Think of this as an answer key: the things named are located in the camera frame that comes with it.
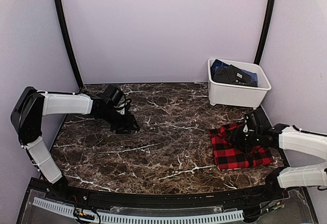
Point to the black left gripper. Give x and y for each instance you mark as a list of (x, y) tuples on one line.
[(127, 124)]

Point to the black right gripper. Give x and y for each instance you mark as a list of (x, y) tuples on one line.
[(235, 137)]

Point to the red black plaid shirt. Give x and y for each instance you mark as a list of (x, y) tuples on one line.
[(228, 157)]

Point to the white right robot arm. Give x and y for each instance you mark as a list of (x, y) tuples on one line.
[(290, 140)]

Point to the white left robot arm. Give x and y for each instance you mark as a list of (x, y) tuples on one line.
[(27, 116)]

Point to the white plastic bin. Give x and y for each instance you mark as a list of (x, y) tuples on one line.
[(236, 95)]

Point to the grey striped shirt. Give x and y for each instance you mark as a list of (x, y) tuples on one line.
[(227, 75)]

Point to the dark blue plaid shirt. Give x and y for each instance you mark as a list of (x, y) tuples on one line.
[(218, 63)]

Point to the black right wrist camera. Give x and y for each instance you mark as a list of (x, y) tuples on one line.
[(256, 121)]

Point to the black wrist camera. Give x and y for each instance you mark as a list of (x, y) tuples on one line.
[(256, 121), (115, 98)]

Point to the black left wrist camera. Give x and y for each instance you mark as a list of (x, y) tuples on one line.
[(115, 98)]

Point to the black front rail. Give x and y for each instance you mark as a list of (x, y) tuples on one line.
[(243, 198)]

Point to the black left frame post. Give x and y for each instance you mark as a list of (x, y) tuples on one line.
[(67, 43)]

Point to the black frame post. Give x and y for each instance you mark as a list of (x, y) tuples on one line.
[(264, 32), (67, 43)]

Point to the black right frame post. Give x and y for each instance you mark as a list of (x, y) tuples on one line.
[(264, 32)]

